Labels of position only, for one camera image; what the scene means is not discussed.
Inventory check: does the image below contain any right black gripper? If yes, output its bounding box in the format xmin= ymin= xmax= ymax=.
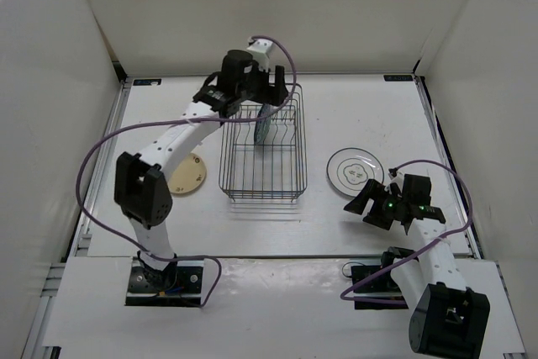
xmin=344 ymin=179 xmax=407 ymax=231

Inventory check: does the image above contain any white plate with dark rim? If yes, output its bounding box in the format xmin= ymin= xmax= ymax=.
xmin=326 ymin=147 xmax=385 ymax=198

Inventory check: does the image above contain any teal patterned plate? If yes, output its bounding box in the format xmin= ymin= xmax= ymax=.
xmin=253 ymin=104 xmax=273 ymax=145

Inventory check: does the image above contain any beige plate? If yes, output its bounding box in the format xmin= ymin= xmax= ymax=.
xmin=168 ymin=153 xmax=207 ymax=196

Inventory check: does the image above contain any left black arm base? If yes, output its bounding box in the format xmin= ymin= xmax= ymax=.
xmin=124 ymin=259 xmax=203 ymax=308

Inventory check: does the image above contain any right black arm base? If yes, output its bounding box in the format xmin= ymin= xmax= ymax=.
xmin=341 ymin=246 xmax=413 ymax=310

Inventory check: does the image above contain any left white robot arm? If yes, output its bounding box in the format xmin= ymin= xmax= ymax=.
xmin=114 ymin=40 xmax=288 ymax=292

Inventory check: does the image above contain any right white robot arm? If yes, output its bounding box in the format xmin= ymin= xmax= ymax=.
xmin=345 ymin=172 xmax=490 ymax=358

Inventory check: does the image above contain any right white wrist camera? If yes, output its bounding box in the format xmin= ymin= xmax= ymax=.
xmin=388 ymin=167 xmax=404 ymax=197

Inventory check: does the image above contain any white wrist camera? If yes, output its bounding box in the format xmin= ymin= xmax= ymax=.
xmin=388 ymin=167 xmax=404 ymax=197
xmin=246 ymin=39 xmax=274 ymax=72

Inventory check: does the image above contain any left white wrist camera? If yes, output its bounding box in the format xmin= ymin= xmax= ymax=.
xmin=246 ymin=39 xmax=274 ymax=72

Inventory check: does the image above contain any wire dish rack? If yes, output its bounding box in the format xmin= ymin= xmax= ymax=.
xmin=219 ymin=84 xmax=308 ymax=201

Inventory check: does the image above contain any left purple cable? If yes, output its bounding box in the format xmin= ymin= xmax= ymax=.
xmin=75 ymin=34 xmax=300 ymax=309

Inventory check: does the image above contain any left aluminium frame rail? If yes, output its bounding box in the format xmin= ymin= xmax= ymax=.
xmin=24 ymin=77 xmax=134 ymax=359

